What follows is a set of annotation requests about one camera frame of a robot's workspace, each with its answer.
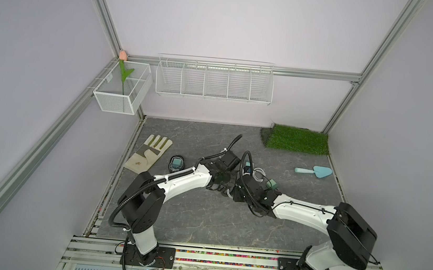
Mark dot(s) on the artificial pink tulip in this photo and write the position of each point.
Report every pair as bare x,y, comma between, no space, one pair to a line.
125,73

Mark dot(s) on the beige gardening glove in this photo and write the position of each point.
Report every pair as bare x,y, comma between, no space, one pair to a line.
148,153

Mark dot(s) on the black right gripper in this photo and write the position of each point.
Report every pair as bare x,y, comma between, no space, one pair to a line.
235,195

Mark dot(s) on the green charger block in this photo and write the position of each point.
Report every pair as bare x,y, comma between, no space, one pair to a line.
272,185

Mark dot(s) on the white wire wall shelf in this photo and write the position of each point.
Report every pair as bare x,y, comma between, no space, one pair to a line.
210,78

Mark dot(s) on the white mesh wall basket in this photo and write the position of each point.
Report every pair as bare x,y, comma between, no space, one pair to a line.
108,92

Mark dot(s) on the green artificial grass mat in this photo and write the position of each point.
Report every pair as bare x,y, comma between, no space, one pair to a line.
294,139

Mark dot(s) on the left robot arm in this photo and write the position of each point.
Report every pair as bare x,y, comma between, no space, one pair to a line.
139,207

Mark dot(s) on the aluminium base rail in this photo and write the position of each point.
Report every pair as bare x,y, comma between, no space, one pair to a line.
186,256

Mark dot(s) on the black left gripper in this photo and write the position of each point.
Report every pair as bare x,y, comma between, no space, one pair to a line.
226,185

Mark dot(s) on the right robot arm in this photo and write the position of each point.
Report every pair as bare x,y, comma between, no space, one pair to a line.
350,238

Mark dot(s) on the teal garden trowel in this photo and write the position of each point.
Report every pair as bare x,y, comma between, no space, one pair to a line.
318,171

